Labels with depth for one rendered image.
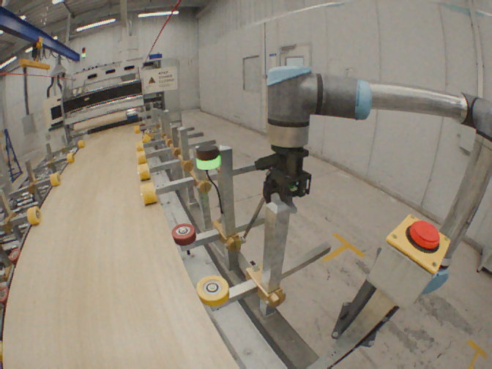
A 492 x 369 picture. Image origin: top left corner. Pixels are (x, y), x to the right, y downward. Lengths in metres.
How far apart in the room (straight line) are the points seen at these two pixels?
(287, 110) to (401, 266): 0.33
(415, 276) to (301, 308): 1.38
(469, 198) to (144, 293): 0.98
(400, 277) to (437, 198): 2.82
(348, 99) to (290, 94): 0.11
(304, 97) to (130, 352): 0.63
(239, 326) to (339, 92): 0.75
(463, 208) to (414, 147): 2.27
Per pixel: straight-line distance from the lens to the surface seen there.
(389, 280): 0.25
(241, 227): 0.79
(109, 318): 0.58
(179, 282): 0.58
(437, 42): 3.02
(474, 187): 0.78
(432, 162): 2.96
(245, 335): 0.79
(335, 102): 0.43
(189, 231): 0.71
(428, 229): 0.25
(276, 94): 0.43
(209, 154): 0.55
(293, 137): 0.43
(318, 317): 1.57
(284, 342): 0.70
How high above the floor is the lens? 1.35
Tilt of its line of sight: 28 degrees down
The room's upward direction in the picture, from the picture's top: 1 degrees counter-clockwise
